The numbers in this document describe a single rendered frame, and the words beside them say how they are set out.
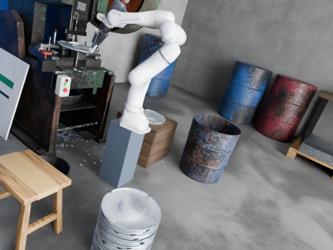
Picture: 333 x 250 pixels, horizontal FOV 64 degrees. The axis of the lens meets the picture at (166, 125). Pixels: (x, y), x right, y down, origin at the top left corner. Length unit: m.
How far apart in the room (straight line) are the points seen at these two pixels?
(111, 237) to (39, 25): 1.64
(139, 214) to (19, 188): 0.53
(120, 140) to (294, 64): 3.49
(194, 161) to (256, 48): 3.02
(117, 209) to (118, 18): 1.12
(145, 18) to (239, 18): 3.42
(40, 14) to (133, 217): 1.64
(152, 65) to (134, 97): 0.24
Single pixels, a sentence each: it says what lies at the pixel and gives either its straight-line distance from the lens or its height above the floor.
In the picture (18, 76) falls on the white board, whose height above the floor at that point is 0.47.
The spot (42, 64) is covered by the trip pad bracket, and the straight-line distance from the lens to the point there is 1.88.
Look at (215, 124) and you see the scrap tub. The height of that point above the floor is 0.40.
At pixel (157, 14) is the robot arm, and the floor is 1.16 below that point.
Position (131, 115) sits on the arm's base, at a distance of 1.71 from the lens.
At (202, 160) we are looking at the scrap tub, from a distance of 2.19.
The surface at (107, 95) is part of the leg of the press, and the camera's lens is 2.26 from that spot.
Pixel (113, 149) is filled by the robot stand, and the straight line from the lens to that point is 1.83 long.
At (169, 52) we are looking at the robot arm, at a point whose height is 0.98.
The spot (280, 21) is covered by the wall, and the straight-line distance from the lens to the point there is 4.81.
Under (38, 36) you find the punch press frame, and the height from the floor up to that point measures 0.77.
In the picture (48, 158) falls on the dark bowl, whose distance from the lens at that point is 2.04.
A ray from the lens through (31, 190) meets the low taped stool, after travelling 1.30.
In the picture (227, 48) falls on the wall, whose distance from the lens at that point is 5.00.
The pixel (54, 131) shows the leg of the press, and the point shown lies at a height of 0.20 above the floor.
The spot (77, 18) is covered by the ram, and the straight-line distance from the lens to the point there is 2.14.
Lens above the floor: 1.14
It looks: 21 degrees down
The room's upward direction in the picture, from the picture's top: 17 degrees clockwise
